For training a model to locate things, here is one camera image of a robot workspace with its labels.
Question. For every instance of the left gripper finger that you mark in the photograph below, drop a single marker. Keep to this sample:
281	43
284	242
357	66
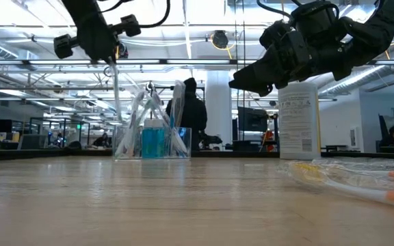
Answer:
111	46
96	49

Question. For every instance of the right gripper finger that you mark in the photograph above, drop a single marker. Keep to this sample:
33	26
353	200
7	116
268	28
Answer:
272	89
262	73

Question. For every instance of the purple toothbrush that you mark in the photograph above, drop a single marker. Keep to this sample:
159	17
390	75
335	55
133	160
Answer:
115	89

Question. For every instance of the blue toothbrush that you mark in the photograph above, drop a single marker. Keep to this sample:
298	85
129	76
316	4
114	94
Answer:
178	99
157	106

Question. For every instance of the green toothbrush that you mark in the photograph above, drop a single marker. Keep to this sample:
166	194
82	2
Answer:
133	123

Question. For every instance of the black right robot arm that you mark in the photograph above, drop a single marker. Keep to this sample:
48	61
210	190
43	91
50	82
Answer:
378	30

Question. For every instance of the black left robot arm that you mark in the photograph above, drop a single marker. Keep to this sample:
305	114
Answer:
79	5

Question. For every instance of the white wipes canister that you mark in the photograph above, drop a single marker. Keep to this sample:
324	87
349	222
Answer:
299	123

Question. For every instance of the red object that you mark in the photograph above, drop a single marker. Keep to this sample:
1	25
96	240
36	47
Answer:
268	138

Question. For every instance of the white pillar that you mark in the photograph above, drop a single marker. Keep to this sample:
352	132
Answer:
217	109

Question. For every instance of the long ceiling light bar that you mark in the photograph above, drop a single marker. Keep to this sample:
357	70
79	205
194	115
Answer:
183	62

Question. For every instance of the black equipment on desk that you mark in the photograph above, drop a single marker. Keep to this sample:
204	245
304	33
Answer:
210	140

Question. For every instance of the clear plastic bag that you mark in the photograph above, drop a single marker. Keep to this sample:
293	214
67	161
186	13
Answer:
128	152

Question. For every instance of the black office chair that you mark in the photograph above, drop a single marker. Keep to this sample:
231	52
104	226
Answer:
385	131

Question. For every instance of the black ceiling camera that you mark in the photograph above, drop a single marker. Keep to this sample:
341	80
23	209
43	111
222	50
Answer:
123	51
220	39

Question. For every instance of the silver ventilation duct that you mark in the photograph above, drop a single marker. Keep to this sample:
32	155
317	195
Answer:
357	79

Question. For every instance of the white wall unit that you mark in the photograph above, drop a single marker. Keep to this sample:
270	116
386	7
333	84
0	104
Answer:
354	138

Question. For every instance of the black aluminium table frame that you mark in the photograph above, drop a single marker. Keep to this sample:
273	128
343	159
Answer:
46	154

